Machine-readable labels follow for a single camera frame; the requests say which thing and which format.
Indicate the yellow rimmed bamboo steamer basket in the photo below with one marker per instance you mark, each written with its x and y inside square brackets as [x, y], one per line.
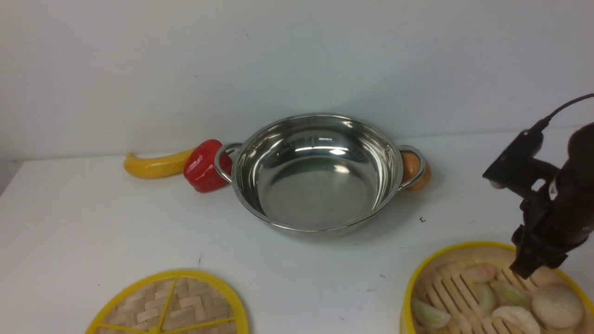
[441, 282]

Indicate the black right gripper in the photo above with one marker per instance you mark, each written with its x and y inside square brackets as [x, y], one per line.
[546, 242]

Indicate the yellow banana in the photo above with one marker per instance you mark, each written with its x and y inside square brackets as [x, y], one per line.
[156, 168]

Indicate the green dumpling at edge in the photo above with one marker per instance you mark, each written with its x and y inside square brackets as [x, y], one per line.
[429, 316]

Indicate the white dumpling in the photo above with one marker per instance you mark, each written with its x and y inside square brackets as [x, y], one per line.
[519, 317]

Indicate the pale green dumpling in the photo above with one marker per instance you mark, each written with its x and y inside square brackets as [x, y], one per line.
[487, 300]

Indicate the stainless steel pot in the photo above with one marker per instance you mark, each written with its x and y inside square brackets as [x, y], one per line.
[316, 175]

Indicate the round white bun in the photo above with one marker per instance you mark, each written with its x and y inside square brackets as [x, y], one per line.
[557, 306]

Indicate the yellow woven steamer lid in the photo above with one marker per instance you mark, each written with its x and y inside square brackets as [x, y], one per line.
[174, 302]

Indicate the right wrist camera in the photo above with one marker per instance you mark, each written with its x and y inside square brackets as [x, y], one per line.
[508, 164]

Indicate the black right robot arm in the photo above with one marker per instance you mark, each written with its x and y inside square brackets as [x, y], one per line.
[579, 167]

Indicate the pink dumpling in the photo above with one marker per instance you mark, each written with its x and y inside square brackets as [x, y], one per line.
[481, 273]

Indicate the orange round fruit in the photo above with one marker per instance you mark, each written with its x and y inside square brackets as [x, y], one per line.
[411, 168]

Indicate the red bell pepper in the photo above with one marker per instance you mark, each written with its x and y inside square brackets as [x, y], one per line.
[199, 169]

